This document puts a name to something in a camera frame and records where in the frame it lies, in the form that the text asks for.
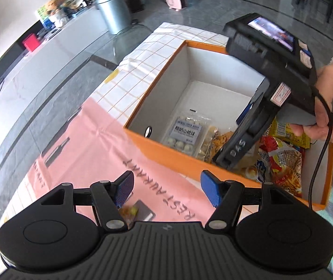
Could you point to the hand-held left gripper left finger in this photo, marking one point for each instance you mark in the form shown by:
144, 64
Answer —
124, 188

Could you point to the striped fries snack bag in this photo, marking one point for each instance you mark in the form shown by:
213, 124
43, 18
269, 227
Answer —
286, 166

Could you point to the pink printed paper mat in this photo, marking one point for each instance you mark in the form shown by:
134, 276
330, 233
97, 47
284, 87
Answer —
96, 151

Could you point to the orange cardboard box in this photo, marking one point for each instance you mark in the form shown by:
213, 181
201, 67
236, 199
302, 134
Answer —
154, 143

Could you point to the yellow snack bag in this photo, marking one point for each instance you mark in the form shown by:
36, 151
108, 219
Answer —
289, 134

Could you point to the red box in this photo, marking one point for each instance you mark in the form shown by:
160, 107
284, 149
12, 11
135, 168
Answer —
31, 42

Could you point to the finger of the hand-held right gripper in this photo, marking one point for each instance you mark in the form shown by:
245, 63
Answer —
244, 113

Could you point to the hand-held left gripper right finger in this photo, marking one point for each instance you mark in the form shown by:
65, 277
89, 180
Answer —
211, 188

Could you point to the white yellow snack packet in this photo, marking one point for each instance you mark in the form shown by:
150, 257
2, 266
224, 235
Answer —
251, 170

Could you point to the silver trash can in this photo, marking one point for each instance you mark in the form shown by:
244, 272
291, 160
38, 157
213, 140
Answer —
113, 11

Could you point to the white marble television cabinet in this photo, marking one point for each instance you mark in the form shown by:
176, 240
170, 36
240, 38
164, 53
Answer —
52, 49

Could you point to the clear peanut snack bag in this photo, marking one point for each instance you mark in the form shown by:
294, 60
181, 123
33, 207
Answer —
217, 143

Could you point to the clear white ball candy pack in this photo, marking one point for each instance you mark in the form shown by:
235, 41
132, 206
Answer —
184, 134

